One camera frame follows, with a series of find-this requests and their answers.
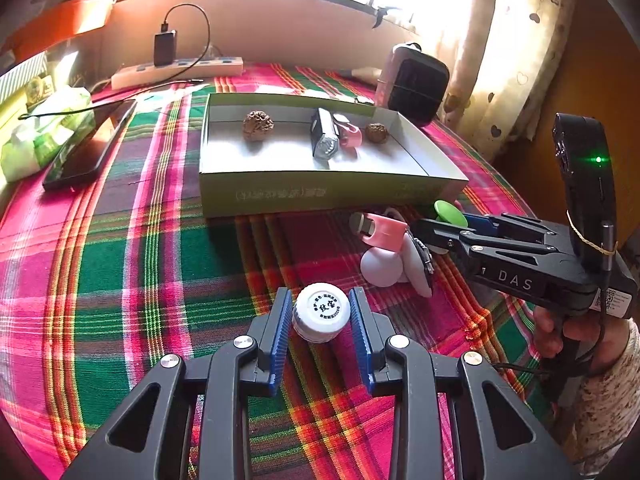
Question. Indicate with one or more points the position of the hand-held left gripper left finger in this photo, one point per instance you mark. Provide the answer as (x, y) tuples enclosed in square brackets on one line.
[(281, 345)]

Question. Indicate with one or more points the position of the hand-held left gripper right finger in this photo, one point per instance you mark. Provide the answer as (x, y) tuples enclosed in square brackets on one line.
[(361, 345)]

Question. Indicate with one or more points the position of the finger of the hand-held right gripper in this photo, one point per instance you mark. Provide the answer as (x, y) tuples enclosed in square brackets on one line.
[(430, 230), (480, 222)]

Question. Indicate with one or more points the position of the green mushroom massager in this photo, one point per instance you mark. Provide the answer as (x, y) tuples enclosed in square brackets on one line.
[(446, 210)]

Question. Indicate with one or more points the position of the black white disc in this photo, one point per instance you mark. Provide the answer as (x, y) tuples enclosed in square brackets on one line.
[(419, 267)]

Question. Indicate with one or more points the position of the pink white mini gadget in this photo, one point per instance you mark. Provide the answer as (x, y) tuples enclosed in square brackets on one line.
[(382, 232)]

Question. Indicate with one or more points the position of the white round jar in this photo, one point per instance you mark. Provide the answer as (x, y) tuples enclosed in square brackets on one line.
[(320, 312)]

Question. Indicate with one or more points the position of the brown walnut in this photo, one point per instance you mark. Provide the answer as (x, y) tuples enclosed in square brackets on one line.
[(376, 132), (258, 125)]

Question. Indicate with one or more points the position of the pink mint clip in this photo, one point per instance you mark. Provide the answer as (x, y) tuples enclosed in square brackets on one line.
[(351, 136)]

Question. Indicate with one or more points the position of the black bike light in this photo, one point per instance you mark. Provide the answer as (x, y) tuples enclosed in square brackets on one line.
[(325, 135)]

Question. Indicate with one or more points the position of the green white cardboard box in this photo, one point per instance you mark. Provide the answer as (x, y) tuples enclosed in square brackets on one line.
[(280, 160)]

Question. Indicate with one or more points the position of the person's right forearm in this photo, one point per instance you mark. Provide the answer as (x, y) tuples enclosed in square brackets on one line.
[(610, 400)]

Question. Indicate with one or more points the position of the person's right hand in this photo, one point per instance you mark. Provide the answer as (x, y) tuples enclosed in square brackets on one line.
[(547, 332)]

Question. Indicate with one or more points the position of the pink black space heater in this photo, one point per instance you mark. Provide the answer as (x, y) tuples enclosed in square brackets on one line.
[(415, 85)]

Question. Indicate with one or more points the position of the pink green plaid blanket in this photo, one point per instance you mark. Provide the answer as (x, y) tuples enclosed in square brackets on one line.
[(150, 260)]

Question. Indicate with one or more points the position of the heart print curtain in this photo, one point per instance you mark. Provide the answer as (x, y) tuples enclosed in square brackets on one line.
[(500, 60)]

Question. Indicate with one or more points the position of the beige small object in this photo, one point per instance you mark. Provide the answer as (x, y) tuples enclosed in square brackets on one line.
[(362, 73)]

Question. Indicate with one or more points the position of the black window latch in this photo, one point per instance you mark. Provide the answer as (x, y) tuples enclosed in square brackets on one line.
[(382, 16)]

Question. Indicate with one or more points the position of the black smartphone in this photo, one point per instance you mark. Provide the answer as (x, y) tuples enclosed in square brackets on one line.
[(90, 145)]

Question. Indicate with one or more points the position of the white power strip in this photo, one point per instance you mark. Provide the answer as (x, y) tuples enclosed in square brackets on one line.
[(175, 72)]

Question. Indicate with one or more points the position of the green tissue pack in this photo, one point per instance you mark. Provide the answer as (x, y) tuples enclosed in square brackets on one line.
[(45, 135)]

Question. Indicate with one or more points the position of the black charger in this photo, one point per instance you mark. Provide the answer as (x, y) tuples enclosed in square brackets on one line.
[(165, 49)]

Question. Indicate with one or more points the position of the small patterned packet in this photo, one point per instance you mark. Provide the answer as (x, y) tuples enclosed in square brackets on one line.
[(39, 91)]

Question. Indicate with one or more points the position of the yellow-green box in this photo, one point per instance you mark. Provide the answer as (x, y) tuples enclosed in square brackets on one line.
[(10, 112)]

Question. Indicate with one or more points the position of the striped gift box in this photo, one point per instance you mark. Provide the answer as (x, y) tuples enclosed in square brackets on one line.
[(20, 75)]

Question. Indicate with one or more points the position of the orange tray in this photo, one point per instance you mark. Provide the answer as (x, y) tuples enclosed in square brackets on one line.
[(65, 20)]

